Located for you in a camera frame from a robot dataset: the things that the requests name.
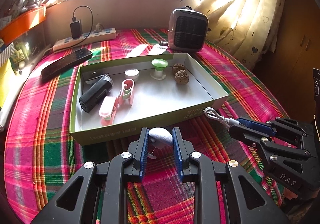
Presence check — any white egg-shaped gadget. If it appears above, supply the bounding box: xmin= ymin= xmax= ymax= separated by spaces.
xmin=148 ymin=127 xmax=173 ymax=160

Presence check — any white usb cable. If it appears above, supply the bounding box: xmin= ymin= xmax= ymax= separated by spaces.
xmin=203 ymin=106 xmax=241 ymax=128

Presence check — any pink plastic clip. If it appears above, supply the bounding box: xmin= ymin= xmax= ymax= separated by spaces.
xmin=99 ymin=79 xmax=135 ymax=126

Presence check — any black cylindrical device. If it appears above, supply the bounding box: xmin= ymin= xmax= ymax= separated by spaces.
xmin=79 ymin=75 xmax=114 ymax=113

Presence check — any brown walnut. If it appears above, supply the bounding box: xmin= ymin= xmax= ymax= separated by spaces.
xmin=171 ymin=63 xmax=185 ymax=74
xmin=175 ymin=69 xmax=189 ymax=85

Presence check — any white small round jar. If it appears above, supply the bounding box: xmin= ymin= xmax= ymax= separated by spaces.
xmin=125 ymin=68 xmax=139 ymax=80

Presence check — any green white mushroom stand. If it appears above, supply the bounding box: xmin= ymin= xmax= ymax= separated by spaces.
xmin=150 ymin=59 xmax=168 ymax=80

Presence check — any green white cardboard tray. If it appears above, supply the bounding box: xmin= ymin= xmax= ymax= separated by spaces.
xmin=69 ymin=53 xmax=228 ymax=146

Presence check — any plaid pink green cloth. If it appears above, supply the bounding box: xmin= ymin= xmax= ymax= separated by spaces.
xmin=4 ymin=42 xmax=286 ymax=223

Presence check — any cream heart pattern curtain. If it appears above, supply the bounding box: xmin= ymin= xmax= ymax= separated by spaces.
xmin=195 ymin=0 xmax=285 ymax=71

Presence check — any black smartphone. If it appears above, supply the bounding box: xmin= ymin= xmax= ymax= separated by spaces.
xmin=41 ymin=48 xmax=93 ymax=82

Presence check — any small grey fan heater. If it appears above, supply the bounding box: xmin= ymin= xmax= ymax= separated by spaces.
xmin=168 ymin=6 xmax=208 ymax=53

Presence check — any white power strip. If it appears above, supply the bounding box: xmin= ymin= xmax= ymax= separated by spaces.
xmin=53 ymin=28 xmax=117 ymax=52

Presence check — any yellow cardboard box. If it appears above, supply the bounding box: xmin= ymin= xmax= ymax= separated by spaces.
xmin=0 ymin=59 xmax=16 ymax=108

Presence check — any striped grey white box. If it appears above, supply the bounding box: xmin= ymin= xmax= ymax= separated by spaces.
xmin=0 ymin=43 xmax=15 ymax=67

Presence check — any orange plastic tray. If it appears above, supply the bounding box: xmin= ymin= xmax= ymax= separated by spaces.
xmin=0 ymin=6 xmax=46 ymax=45

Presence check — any black charger with cable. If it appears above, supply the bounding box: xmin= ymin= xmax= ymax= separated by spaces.
xmin=70 ymin=5 xmax=93 ymax=48

